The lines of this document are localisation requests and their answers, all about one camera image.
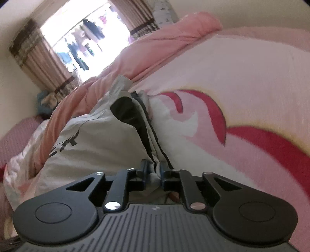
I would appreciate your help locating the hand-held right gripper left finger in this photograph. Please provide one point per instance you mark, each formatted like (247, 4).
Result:
(141, 178)

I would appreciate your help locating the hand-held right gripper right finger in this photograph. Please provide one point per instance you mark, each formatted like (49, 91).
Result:
(167, 181)

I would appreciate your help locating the grey and black jacket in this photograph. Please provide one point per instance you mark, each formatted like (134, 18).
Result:
(96, 140)

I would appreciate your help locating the white floral pillow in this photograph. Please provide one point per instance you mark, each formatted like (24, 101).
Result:
(24, 160)

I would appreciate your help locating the teal cloth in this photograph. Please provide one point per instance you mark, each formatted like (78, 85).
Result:
(44, 105)

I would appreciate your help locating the pink printed blanket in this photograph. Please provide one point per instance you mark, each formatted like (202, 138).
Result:
(242, 84)

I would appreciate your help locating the pink padded headboard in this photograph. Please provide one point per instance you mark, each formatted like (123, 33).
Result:
(17, 135)

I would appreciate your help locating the pink quilt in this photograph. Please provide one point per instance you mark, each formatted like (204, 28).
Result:
(157, 43)

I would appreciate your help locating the dark hanging garment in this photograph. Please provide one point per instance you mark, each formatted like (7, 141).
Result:
(93, 30)
(77, 57)

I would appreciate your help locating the brown striped curtain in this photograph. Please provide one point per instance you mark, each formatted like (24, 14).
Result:
(135, 17)
(36, 58)

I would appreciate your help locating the white patterned sheer curtain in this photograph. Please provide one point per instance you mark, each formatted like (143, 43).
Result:
(164, 12)

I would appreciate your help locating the bright window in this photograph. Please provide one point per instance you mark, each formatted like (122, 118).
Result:
(58, 31)

